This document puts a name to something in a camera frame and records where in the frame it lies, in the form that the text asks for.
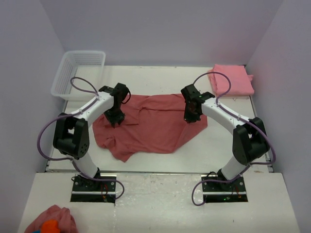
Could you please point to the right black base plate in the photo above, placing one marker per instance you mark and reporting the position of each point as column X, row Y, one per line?
column 224, row 192

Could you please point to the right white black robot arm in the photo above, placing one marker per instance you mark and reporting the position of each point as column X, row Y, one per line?
column 249, row 135

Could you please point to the crumpled red cloth pile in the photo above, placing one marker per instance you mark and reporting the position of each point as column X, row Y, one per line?
column 66, row 221

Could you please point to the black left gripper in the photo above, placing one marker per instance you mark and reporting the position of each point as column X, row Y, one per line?
column 114, row 115

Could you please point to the folded pink t shirt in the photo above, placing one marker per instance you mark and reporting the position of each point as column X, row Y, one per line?
column 233, row 78

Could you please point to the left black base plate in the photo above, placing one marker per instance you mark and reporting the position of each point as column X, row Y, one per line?
column 85, row 190

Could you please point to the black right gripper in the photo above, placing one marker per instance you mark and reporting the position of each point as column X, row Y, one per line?
column 192, row 115

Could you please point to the red polo t shirt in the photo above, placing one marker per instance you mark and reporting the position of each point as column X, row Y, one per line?
column 152, row 124

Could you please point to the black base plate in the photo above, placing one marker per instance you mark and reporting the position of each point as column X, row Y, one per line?
column 224, row 192
column 85, row 190

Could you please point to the white plastic basket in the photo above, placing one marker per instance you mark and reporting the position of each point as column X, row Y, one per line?
column 76, row 64

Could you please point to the folded peach t shirt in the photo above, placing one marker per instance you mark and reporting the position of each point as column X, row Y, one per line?
column 212, row 82

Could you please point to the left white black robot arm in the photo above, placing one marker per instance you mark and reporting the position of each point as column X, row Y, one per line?
column 71, row 136

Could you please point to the orange blue toy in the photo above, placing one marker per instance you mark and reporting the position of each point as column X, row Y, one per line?
column 50, row 226

